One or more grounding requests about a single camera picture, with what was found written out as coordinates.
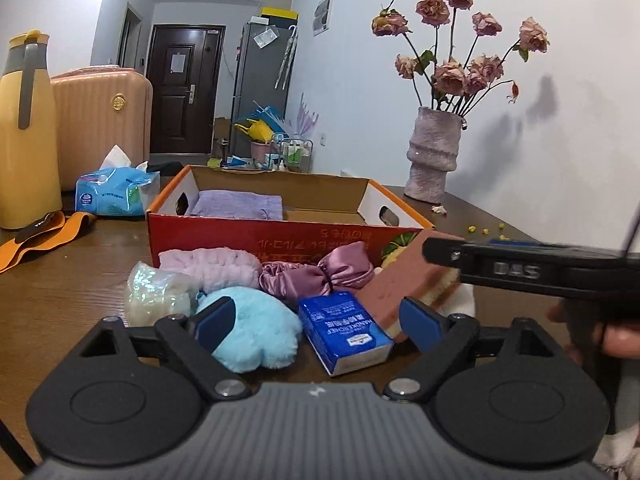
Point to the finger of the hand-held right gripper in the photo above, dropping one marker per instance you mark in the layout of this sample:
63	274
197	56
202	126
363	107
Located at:
442	251

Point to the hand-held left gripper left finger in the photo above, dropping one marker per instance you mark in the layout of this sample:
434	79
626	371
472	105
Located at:
217	320

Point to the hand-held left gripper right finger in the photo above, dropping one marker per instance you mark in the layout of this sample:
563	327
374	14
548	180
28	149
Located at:
420	322

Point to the light blue plush paw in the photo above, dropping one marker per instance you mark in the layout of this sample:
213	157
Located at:
265	330

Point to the pink cleaning sponge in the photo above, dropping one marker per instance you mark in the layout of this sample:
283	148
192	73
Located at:
395	280

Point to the lilac fluffy headband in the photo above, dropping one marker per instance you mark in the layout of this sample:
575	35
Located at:
210	265

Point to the clear plastic packet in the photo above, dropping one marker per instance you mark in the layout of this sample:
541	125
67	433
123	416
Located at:
150	295

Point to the orange cardboard box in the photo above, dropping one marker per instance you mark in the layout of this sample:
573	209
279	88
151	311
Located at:
300	240

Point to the person's right forearm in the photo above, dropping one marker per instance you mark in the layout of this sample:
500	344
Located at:
622	452

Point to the blue soft tissue pack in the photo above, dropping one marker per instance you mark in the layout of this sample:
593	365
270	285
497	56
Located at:
115	192

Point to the person's right hand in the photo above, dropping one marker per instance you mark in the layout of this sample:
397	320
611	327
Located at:
622	340

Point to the scattered yellow petal bits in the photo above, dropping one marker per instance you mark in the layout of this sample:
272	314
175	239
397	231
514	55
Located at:
471	228

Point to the blue handkerchief tissue packet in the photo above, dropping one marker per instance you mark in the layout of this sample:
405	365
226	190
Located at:
345	330

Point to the pale pink textured vase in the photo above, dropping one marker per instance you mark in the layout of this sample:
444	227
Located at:
432	160

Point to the purple satin bow scrunchie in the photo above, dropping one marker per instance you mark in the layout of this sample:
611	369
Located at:
300	277

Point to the purple folded towel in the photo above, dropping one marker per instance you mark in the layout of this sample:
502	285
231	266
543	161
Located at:
235	205

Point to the black floor bag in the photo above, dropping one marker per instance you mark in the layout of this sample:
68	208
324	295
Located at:
167	166

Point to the orange resistance band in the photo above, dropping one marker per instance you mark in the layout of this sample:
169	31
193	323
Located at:
75	222

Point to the pink bucket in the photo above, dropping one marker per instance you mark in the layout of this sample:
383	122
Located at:
260	150

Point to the dried pink rose bouquet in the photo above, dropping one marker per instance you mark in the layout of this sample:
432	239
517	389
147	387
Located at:
450	75

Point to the yellow plastic item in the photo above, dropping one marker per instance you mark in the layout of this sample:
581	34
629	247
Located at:
257	131

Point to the dark brown entrance door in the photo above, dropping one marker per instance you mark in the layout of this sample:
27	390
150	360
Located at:
185	110

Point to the blue folded bags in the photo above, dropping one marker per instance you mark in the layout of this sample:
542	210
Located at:
270	114

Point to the pink ribbed suitcase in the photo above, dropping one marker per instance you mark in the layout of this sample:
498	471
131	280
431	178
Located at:
100	125

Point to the grey refrigerator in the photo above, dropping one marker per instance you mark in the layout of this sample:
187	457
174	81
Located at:
260	85

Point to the hanging clear umbrella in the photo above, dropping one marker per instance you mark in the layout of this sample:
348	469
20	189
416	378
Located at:
286	60

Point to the yellow thermos bottle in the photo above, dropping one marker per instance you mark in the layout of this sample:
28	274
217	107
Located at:
25	160

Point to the white paper on door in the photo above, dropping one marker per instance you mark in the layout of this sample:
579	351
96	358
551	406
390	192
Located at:
178	61

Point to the paper sheet on refrigerator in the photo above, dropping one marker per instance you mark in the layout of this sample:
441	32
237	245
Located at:
265	38

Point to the yellow and black box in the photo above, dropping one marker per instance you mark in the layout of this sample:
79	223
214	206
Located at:
280	12

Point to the dark side door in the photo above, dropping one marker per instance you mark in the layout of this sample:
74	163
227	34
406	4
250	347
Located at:
131	35

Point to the purple flower wall sticker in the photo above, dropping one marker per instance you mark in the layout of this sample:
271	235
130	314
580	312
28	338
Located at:
306	115

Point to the framed wall picture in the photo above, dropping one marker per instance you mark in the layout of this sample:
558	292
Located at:
323	14

